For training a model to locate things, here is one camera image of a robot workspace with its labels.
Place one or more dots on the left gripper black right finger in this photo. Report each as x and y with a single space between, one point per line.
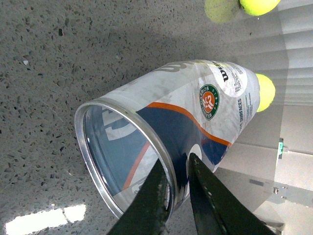
216 210

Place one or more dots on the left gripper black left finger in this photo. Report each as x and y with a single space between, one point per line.
148 213

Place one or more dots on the clear tennis ball can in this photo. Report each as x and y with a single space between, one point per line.
181 108

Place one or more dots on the tennis ball Wilson back centre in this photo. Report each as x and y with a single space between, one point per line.
267 92

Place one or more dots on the tennis ball plain back left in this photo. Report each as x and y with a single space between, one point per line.
258 7

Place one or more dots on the white pleated curtain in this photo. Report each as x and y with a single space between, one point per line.
279 45

